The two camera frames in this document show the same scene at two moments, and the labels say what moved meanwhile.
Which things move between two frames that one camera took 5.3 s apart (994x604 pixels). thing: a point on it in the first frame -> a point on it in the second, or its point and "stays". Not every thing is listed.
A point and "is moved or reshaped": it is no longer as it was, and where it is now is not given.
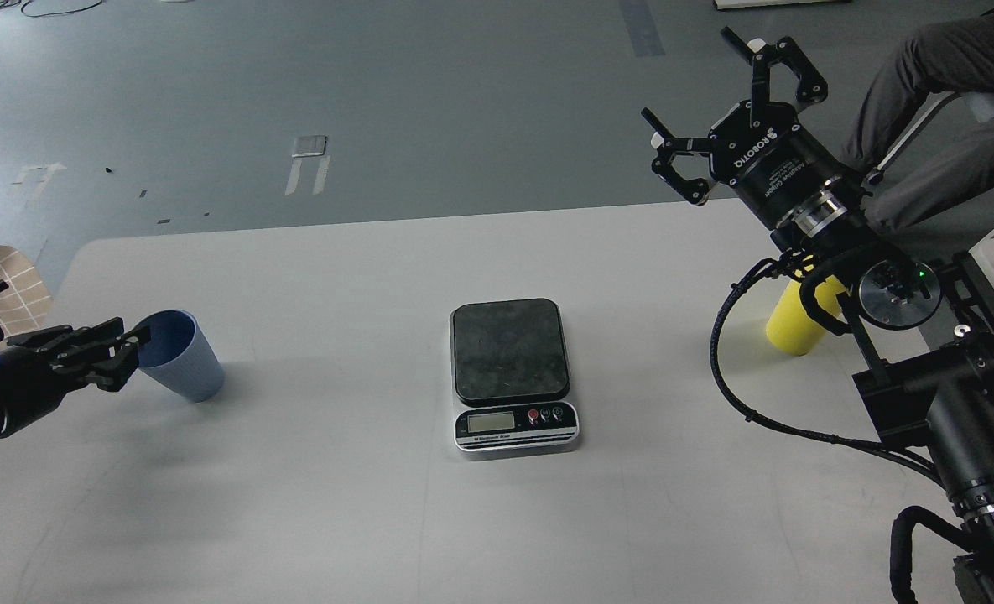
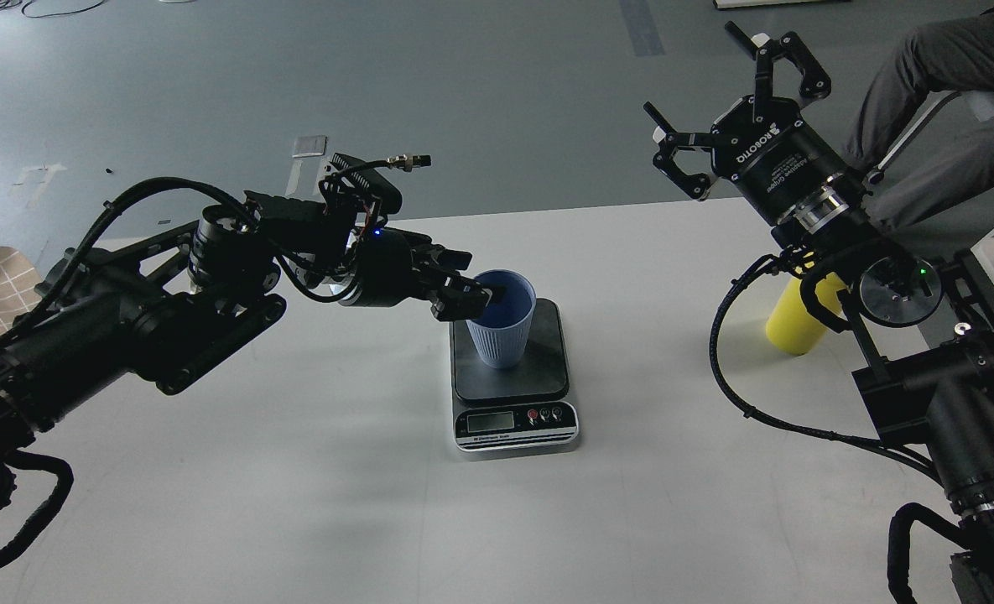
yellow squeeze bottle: x=791 y=328 stays
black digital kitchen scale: x=511 y=379 stays
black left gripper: x=23 y=384 -> x=389 y=262
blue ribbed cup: x=180 y=356 is moved or reshaped
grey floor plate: x=310 y=146 stays
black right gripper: x=790 y=178 stays
